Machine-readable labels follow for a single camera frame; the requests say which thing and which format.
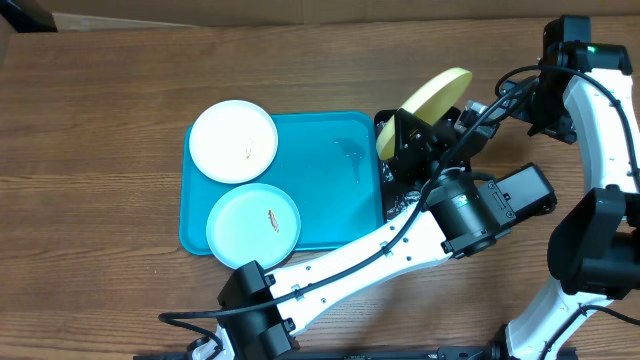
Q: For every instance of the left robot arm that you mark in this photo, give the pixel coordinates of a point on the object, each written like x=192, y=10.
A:
x=262, y=309

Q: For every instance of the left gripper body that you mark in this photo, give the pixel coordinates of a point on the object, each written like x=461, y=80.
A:
x=422, y=160

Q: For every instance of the teal plastic tray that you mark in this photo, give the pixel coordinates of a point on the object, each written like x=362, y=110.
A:
x=328, y=164

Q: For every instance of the dark object top left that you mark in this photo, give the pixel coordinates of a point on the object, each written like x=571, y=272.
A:
x=27, y=16

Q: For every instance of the light blue plate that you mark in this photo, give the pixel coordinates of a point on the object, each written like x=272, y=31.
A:
x=253, y=222

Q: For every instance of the yellow green plate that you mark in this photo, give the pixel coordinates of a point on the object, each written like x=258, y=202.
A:
x=429, y=103

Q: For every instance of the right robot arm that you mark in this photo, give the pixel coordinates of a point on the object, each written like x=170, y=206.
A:
x=583, y=96

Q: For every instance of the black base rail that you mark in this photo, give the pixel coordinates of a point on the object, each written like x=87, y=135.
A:
x=488, y=352

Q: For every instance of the white pink plate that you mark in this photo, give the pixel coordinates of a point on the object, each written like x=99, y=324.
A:
x=233, y=141

